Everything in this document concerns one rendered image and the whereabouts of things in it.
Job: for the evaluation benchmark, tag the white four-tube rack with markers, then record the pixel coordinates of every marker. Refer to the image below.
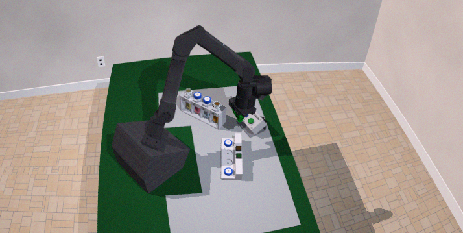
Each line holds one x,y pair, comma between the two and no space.
221,114

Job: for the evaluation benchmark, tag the blue screw cap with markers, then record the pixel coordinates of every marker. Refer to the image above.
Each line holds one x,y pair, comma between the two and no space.
197,95
207,99
228,143
228,171

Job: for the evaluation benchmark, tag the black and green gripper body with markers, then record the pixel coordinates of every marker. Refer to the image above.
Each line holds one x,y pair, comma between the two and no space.
240,105

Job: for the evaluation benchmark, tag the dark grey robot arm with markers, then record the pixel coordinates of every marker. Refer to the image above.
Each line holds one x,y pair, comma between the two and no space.
258,88

